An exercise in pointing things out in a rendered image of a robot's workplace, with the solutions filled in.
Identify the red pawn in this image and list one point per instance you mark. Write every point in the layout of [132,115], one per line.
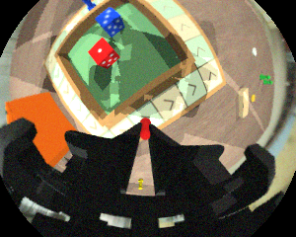
[144,131]

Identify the blue die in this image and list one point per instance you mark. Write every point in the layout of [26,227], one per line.
[110,21]

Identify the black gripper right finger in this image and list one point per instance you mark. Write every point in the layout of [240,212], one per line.
[169,157]

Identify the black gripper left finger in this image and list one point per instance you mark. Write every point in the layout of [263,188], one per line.
[119,151]

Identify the blue pawn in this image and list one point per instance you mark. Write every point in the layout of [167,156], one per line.
[90,4]

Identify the red die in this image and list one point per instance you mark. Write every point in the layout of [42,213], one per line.
[103,54]

